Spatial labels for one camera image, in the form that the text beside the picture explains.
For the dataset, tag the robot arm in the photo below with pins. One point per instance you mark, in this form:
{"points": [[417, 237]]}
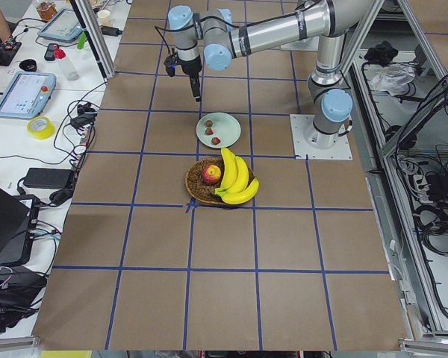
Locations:
{"points": [[211, 39]]}

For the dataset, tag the aluminium side frame rail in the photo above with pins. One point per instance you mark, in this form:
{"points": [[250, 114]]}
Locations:
{"points": [[403, 140]]}

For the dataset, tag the white squeeze bottle red cap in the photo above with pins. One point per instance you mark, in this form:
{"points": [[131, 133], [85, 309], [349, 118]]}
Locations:
{"points": [[65, 64]]}

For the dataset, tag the yellow banana bunch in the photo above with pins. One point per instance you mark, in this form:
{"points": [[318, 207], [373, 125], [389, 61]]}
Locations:
{"points": [[235, 187]]}

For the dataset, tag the light green plate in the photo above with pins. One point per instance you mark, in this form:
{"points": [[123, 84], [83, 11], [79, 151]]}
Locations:
{"points": [[225, 127]]}

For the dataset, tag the far teach pendant tablet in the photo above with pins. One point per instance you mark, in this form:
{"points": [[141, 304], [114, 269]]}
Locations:
{"points": [[63, 27]]}

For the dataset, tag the white paper cup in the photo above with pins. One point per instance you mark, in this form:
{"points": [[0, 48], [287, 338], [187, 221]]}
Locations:
{"points": [[104, 17]]}

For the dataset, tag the black phone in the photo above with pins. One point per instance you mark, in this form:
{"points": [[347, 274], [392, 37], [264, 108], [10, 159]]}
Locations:
{"points": [[49, 56]]}

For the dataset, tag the brown wicker basket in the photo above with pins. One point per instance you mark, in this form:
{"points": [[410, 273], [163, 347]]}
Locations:
{"points": [[204, 192]]}

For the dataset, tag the black laptop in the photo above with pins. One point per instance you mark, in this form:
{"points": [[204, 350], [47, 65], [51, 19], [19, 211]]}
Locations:
{"points": [[18, 215]]}

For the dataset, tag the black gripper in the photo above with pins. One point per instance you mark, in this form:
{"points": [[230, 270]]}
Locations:
{"points": [[190, 67]]}

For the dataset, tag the aluminium frame post right side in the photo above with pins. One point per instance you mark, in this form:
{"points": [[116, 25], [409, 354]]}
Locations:
{"points": [[90, 26]]}

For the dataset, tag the teach pendant tablet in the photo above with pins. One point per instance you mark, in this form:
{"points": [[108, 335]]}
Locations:
{"points": [[63, 27], [27, 95]]}

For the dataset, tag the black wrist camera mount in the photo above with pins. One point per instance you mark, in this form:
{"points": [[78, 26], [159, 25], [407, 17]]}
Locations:
{"points": [[170, 64]]}

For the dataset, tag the red apple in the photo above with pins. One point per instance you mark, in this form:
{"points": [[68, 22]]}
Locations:
{"points": [[211, 174]]}

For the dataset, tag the black power adapter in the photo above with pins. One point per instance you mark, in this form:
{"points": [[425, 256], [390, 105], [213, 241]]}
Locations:
{"points": [[43, 178]]}

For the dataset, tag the yellow tape roll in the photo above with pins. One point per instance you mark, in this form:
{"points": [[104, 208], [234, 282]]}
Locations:
{"points": [[41, 127]]}

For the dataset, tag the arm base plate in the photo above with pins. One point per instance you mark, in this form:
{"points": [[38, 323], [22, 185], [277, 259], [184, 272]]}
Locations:
{"points": [[310, 144]]}

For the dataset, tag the black round cap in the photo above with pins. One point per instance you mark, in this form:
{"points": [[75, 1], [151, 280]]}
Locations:
{"points": [[28, 65]]}

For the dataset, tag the near teach pendant tablet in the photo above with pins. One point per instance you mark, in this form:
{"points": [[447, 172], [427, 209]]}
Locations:
{"points": [[27, 95]]}

